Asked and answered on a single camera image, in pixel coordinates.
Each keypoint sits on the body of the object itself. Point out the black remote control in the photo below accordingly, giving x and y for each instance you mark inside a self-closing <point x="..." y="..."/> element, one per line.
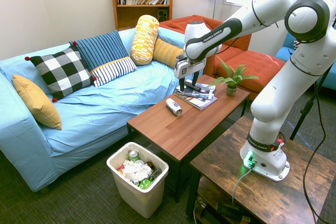
<point x="193" y="86"/>

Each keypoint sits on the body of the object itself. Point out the orange ottoman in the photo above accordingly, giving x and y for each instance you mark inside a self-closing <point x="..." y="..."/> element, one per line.
<point x="257" y="64"/>

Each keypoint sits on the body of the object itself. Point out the orange armchair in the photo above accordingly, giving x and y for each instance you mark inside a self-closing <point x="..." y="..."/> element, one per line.
<point x="236" y="43"/>

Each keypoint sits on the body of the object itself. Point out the plain mustard pillow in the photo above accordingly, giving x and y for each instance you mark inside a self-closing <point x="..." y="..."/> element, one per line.
<point x="36" y="100"/>

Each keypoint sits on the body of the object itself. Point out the green snack bag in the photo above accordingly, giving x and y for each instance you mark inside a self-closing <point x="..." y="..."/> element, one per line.
<point x="145" y="183"/>

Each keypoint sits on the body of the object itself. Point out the blue striped pillow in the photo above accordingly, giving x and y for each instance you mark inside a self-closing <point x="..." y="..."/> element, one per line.
<point x="101" y="48"/>

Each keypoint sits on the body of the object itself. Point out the yellow patterned bolster pillow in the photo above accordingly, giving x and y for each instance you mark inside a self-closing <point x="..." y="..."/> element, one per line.
<point x="144" y="40"/>

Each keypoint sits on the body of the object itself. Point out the black white patterned cushion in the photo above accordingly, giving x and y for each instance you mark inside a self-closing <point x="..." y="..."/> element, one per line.
<point x="297" y="43"/>

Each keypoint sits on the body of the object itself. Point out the black camera tripod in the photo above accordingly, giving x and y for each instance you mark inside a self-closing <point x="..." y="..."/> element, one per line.
<point x="304" y="113"/>

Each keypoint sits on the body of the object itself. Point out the green drink can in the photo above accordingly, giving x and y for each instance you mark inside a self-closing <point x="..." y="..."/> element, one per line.
<point x="133" y="155"/>

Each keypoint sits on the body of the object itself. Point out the small potted fern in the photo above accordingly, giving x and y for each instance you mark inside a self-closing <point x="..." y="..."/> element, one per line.
<point x="231" y="89"/>

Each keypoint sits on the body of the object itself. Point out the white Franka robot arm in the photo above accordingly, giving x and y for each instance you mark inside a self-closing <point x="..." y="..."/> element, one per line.
<point x="278" y="98"/>

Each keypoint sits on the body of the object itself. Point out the wooden bookshelf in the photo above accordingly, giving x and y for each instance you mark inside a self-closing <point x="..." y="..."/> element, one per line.
<point x="141" y="12"/>

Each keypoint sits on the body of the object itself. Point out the reddish wooden coffee table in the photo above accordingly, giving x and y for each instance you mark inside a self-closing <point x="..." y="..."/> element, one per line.
<point x="183" y="127"/>

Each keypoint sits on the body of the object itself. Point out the black white checked pillow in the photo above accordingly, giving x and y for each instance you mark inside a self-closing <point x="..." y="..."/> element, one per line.
<point x="61" y="73"/>

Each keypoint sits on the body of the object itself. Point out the mustard striped pillow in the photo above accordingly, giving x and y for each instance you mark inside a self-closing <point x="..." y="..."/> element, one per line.
<point x="166" y="52"/>

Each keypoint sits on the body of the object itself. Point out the navy white striped pillow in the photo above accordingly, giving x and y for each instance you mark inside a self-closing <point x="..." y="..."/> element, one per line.
<point x="115" y="70"/>

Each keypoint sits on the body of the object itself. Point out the black power box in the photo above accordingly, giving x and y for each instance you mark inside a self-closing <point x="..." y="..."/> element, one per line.
<point x="231" y="209"/>

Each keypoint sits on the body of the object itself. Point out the crumpled white paper tissue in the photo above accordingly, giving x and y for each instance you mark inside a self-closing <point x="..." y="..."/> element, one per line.
<point x="135" y="170"/>

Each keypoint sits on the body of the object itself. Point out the blue armchair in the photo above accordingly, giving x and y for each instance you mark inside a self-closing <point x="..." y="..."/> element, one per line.
<point x="284" y="48"/>

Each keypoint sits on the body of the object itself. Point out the rustic dark wood table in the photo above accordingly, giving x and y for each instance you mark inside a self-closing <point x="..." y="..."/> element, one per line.
<point x="262" y="197"/>

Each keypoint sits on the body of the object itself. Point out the light blue sofa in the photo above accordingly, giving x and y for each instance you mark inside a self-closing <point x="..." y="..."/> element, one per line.
<point x="105" y="108"/>

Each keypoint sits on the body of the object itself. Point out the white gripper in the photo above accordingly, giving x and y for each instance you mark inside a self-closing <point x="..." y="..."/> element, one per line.
<point x="191" y="68"/>

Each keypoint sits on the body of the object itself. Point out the dark plastic bottle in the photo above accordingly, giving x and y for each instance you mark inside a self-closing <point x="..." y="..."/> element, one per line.
<point x="153" y="170"/>

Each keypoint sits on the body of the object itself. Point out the white jasmine tea can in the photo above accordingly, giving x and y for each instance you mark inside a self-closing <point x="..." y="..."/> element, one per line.
<point x="173" y="106"/>

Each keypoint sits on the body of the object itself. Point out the glossy magazine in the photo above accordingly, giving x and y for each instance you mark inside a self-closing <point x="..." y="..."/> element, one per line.
<point x="202" y="103"/>
<point x="206" y="90"/>

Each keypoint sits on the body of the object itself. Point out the small black speaker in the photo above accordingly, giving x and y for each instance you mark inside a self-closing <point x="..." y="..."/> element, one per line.
<point x="162" y="14"/>

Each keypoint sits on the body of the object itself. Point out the white plastic trash bin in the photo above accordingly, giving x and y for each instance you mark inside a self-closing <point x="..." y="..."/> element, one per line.
<point x="141" y="200"/>

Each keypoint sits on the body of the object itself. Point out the clear plastic bin liner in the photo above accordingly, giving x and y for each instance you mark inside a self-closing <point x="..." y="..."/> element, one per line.
<point x="157" y="159"/>

